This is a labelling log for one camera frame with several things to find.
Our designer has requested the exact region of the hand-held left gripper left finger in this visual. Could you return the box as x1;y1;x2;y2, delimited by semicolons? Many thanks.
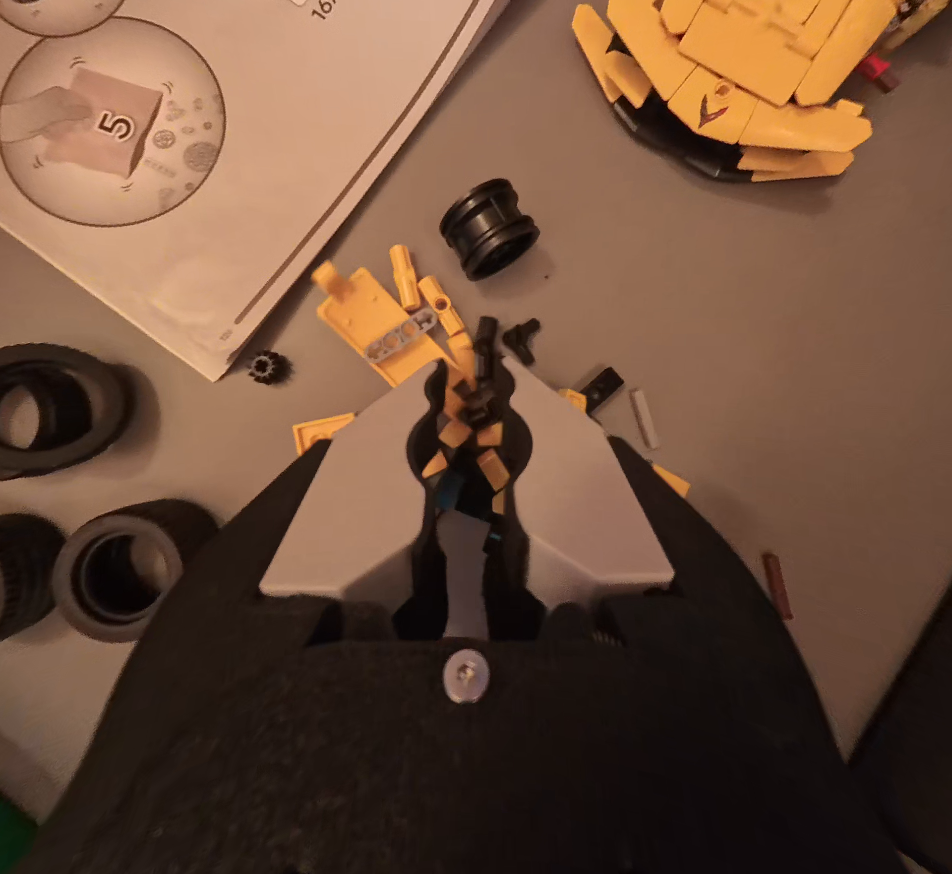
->
259;359;456;640

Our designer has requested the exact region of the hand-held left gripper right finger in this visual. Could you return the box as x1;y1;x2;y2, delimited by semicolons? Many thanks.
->
482;353;676;640

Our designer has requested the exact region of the pile of yellow black pieces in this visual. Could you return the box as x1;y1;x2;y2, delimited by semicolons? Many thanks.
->
292;244;691;527

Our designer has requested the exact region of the black wheel rim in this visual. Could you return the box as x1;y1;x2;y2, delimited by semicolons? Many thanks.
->
439;179;541;281

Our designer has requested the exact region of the brown pin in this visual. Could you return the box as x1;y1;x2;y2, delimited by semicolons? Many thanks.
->
762;553;794;621

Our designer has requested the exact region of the black office chair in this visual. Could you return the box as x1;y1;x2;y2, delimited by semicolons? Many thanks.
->
848;591;952;874

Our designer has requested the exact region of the instruction booklet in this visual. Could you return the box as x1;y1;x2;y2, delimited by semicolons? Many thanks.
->
0;0;574;382

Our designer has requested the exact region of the yellow toy car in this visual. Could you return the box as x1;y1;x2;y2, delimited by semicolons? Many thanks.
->
571;0;952;183

